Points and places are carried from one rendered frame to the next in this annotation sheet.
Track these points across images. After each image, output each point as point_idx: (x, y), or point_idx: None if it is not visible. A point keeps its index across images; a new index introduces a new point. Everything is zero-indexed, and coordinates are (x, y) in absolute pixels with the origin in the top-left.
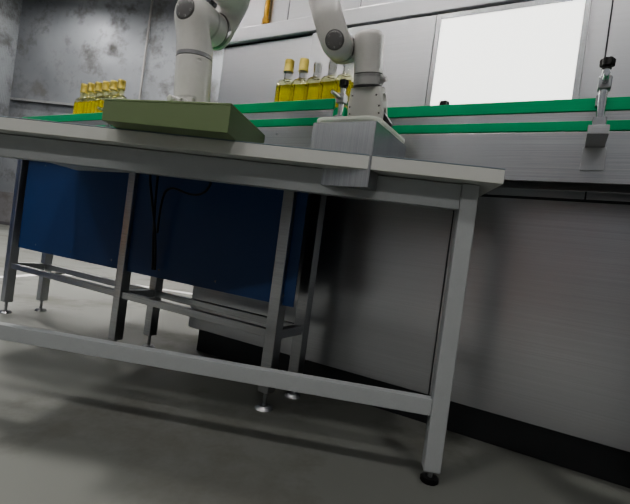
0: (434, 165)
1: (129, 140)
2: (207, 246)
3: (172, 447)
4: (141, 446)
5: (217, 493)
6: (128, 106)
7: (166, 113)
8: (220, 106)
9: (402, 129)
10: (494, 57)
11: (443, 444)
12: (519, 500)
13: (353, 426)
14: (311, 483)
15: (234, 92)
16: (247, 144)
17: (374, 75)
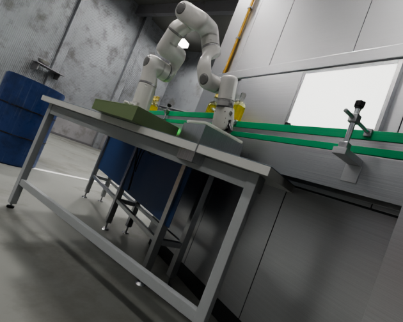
0: (229, 156)
1: (103, 119)
2: (150, 183)
3: (66, 278)
4: (54, 271)
5: (54, 307)
6: (102, 103)
7: (113, 107)
8: (133, 107)
9: (252, 135)
10: (330, 98)
11: None
12: None
13: (180, 317)
14: None
15: (202, 107)
16: (145, 128)
17: (225, 100)
